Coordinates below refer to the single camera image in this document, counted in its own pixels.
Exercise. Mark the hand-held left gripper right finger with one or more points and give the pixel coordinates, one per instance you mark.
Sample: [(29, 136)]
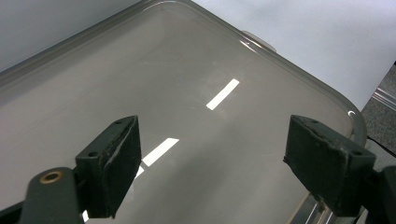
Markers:
[(327, 168)]

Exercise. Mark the aluminium floor rail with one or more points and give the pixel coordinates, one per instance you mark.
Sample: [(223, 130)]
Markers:
[(386, 98)]

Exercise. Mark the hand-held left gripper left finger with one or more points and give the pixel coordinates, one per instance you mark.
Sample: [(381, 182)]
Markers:
[(109, 168)]

